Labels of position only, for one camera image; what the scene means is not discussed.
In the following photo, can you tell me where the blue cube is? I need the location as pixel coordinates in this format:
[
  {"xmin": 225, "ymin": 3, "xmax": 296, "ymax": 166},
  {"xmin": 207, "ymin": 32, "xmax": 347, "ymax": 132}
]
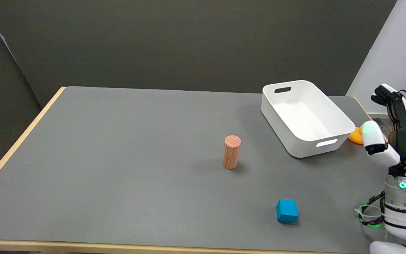
[{"xmin": 276, "ymin": 199, "xmax": 299, "ymax": 224}]

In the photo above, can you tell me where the yellow rubber duck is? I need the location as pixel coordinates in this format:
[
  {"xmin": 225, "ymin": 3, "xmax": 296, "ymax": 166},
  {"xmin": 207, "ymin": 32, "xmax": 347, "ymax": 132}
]
[{"xmin": 348, "ymin": 126, "xmax": 365, "ymax": 145}]

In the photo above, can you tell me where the white plastic bin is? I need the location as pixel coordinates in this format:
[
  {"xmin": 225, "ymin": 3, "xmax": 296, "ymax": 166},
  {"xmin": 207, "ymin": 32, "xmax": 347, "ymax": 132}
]
[{"xmin": 261, "ymin": 80, "xmax": 356, "ymax": 158}]

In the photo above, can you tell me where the wooden cylinder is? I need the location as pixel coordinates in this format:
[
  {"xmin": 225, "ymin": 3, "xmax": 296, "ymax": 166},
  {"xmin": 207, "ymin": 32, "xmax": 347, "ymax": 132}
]
[{"xmin": 223, "ymin": 135, "xmax": 242, "ymax": 170}]

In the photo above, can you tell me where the black green striped cable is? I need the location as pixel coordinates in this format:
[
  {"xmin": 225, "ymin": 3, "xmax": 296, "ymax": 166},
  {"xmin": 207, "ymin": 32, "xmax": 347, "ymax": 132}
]
[{"xmin": 356, "ymin": 192, "xmax": 387, "ymax": 229}]

